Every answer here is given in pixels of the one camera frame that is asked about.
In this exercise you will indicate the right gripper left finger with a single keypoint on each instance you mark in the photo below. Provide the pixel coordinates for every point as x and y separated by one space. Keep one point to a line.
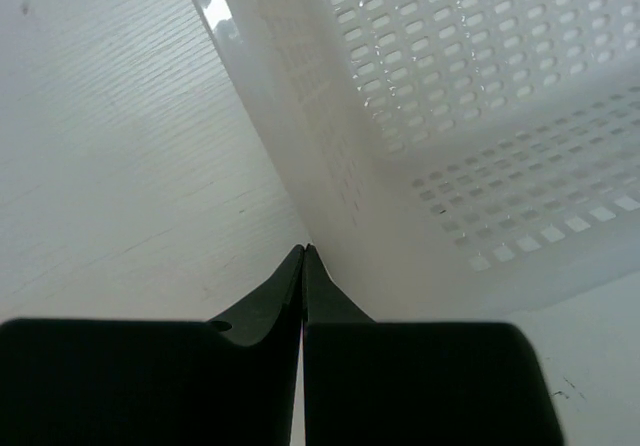
229 380

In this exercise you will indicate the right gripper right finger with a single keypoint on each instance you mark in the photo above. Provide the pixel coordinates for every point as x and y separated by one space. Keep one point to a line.
416 383

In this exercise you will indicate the white plastic basket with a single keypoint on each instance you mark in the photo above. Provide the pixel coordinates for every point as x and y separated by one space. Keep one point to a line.
448 158

